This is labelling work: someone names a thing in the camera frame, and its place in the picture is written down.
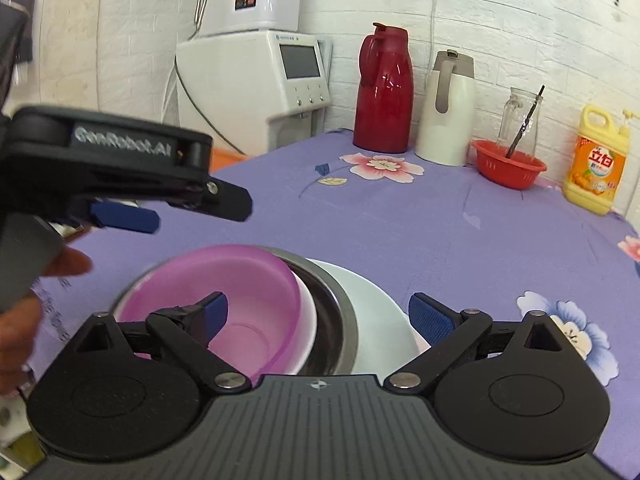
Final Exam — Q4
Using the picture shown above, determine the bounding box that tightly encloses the yellow detergent bottle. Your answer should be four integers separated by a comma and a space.
562, 105, 640, 216

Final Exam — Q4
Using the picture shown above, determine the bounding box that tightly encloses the white wall cable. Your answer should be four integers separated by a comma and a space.
429, 0, 443, 57

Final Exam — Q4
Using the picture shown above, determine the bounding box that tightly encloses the person's left hand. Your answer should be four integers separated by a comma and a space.
0, 246, 94, 397

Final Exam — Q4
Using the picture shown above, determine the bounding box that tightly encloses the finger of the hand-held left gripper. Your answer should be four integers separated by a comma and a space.
89, 199, 162, 235
166, 178, 254, 223

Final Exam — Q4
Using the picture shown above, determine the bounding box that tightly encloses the white water dispenser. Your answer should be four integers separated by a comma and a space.
174, 30, 334, 157

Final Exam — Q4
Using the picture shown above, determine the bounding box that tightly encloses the beige panel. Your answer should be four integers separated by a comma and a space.
30, 0, 104, 112

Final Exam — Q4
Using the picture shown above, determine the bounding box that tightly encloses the small white plate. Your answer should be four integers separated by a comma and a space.
110, 260, 320, 377

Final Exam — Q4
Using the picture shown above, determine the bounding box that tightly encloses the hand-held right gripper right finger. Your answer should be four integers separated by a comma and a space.
384, 292, 592, 392

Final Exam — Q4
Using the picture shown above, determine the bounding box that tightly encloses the purple plastic bowl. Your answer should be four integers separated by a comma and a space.
117, 245, 304, 377

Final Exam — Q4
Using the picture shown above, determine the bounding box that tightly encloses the purple floral tablecloth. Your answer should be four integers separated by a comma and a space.
27, 127, 640, 480

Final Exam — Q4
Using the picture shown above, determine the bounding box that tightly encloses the dark stirring stick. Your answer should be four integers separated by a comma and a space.
505, 85, 546, 159

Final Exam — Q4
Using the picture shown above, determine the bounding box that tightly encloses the stainless steel bowl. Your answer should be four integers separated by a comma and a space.
272, 247, 359, 377

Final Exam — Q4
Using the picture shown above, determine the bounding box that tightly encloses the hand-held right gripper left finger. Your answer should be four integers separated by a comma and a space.
75, 290, 252, 394

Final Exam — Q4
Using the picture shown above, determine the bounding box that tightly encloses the red thermos jug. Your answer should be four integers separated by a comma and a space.
352, 22, 415, 155

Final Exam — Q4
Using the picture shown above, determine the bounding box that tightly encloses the clear glass pitcher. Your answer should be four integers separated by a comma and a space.
497, 86, 544, 157

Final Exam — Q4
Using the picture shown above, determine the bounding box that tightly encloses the red plastic basket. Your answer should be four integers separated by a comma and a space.
470, 139, 549, 191

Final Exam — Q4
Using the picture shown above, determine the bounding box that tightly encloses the large white floral plate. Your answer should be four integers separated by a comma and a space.
305, 258, 432, 377

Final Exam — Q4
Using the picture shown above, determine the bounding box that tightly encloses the orange stool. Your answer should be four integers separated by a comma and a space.
209, 147, 249, 172

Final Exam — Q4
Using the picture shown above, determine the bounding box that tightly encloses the white thermos jug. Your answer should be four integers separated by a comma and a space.
415, 50, 477, 167

